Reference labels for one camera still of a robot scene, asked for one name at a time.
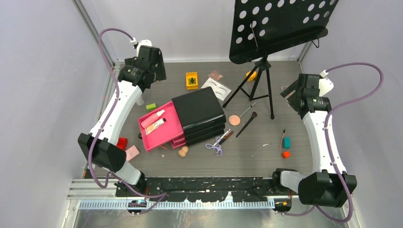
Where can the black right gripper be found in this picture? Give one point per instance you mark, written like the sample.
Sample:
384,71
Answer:
292,99

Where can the white makeup pencil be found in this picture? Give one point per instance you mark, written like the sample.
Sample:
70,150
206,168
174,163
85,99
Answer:
221,137

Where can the yellow toy object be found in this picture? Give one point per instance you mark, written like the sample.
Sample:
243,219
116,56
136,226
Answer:
252,76

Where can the black perforated music stand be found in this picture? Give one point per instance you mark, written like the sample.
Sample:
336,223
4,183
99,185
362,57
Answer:
263,27

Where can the black drawer organizer cabinet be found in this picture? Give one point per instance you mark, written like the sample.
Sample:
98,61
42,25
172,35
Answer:
200,114

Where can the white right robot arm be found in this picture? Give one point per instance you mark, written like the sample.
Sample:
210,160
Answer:
329,184

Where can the orange beauty blender sponge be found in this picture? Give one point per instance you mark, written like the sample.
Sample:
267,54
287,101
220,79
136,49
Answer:
183,151

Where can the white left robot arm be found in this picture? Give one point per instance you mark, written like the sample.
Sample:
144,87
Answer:
99,146

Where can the pink lip pencil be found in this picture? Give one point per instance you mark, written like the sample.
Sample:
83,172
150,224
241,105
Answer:
282,138

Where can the red block left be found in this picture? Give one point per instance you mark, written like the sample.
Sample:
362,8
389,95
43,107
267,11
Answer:
122,143

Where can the red small block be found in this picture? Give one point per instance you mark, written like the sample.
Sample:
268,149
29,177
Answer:
285,154

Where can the pink top drawer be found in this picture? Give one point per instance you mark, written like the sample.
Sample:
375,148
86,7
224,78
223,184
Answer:
171,129

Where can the purple eyelash curler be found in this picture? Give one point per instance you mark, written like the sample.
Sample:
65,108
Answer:
216,146

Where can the red lip gloss tube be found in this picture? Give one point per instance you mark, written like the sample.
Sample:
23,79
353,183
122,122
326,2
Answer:
226,137

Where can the black makeup brush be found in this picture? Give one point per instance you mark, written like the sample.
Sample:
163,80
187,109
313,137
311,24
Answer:
253,116

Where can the small eyeshadow palette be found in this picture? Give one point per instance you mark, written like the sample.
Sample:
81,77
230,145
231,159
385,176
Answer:
215,75

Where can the false eyelash card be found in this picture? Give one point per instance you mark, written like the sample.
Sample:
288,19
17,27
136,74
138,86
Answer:
220,90

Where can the teal block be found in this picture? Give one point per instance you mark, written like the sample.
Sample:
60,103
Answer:
286,143

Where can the green block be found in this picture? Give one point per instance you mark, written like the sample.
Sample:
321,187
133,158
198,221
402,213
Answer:
151,107

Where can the black tripod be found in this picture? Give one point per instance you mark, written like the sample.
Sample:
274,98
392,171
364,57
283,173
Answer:
260,66

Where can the small makeup tube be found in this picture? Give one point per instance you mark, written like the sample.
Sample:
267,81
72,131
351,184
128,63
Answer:
154,126

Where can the round orange powder puff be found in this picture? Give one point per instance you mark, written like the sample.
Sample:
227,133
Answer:
234,120

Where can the pink sponge block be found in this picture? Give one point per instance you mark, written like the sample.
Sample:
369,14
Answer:
131,152

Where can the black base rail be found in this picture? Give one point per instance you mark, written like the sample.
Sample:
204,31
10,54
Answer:
211,189

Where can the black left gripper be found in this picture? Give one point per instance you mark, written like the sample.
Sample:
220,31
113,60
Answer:
160,70

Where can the white bottle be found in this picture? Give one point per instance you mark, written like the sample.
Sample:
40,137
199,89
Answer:
140,100

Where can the yellow toy block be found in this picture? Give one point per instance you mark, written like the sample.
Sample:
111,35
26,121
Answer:
191,80

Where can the pink lower drawers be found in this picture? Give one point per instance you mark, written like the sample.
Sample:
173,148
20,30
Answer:
178,142

